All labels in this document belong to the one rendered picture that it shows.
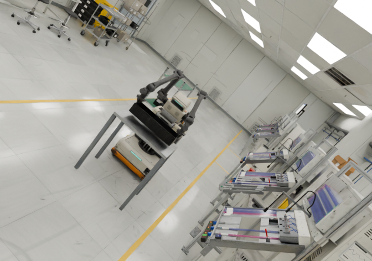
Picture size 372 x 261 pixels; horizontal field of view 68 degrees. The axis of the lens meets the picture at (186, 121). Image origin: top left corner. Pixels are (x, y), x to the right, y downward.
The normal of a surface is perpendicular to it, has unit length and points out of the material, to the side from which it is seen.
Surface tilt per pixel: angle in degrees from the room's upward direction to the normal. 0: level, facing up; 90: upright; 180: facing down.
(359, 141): 90
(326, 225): 90
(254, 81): 90
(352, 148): 90
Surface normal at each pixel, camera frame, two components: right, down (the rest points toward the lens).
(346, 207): -0.29, 0.08
